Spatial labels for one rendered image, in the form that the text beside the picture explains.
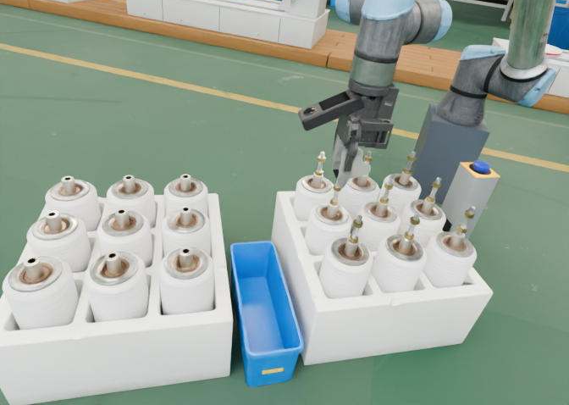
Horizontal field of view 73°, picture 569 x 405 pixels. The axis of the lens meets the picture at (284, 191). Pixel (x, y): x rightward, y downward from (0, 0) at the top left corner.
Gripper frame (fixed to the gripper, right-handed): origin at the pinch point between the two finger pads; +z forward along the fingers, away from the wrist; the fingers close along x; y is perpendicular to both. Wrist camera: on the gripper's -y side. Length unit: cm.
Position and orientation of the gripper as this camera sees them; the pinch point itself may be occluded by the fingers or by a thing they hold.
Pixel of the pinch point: (336, 176)
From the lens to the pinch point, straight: 79.2
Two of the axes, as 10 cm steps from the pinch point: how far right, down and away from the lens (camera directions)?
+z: -1.1, 8.2, 5.6
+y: 9.8, 0.1, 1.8
